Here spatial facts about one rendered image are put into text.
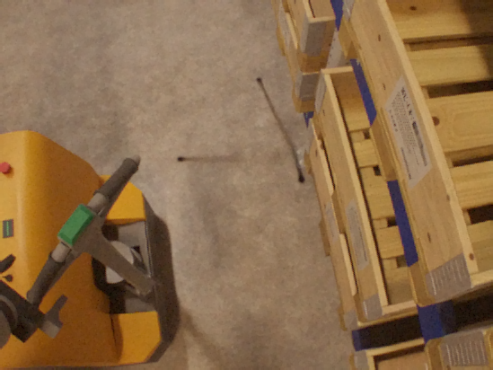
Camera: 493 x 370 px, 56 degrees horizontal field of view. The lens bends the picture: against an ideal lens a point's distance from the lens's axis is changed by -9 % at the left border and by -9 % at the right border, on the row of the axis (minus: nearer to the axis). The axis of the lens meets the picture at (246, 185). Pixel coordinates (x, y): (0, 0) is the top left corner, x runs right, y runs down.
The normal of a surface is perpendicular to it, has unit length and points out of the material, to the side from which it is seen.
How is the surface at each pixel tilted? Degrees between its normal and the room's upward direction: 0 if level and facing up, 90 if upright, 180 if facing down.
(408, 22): 0
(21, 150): 14
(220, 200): 0
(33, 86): 0
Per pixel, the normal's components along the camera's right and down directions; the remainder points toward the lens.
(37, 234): 0.69, -0.36
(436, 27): 0.00, -0.35
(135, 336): 0.36, -0.38
